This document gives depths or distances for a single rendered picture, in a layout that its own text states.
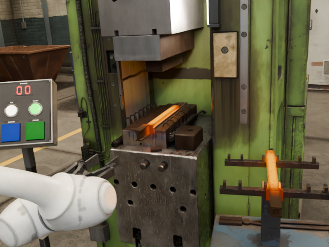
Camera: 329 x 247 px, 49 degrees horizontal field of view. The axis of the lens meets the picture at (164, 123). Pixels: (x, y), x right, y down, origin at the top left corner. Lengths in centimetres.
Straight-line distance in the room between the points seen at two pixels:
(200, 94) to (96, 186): 119
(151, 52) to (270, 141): 59
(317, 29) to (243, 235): 544
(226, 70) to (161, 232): 73
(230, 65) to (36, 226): 92
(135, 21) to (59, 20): 863
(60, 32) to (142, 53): 866
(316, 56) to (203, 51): 487
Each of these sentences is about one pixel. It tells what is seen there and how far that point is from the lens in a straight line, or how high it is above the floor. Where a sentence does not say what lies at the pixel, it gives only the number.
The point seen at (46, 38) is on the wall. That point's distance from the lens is 1045.
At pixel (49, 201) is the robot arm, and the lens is 78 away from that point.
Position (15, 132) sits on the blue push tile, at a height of 101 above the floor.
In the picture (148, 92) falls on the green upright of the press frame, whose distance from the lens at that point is 192.
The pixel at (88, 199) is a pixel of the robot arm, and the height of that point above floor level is 109.
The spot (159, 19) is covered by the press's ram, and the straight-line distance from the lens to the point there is 138.
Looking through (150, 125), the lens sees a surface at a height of 101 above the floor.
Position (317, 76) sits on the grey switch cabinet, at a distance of 665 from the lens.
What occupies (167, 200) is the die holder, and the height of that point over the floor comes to 71.
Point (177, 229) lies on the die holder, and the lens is 157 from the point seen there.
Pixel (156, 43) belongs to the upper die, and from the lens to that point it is 139.
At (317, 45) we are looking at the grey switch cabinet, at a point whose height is 74.
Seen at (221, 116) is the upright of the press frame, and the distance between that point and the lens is 152.
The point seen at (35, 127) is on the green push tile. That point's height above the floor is 102.
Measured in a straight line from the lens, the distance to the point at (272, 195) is 106.
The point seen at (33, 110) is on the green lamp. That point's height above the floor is 109.
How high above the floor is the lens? 145
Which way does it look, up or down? 17 degrees down
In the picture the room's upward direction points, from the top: 4 degrees counter-clockwise
